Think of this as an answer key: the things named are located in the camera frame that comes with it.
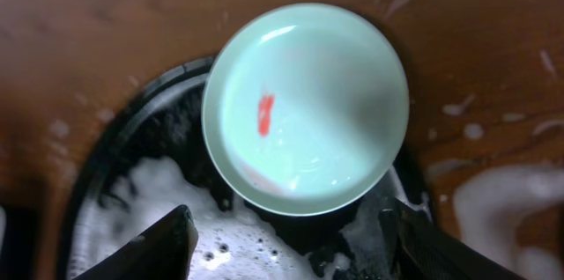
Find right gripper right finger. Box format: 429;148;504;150
378;200;523;280

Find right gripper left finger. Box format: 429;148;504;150
77;205;198;280

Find mint plate small red stain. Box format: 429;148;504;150
202;4;410;217

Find black round tray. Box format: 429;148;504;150
56;57;435;279

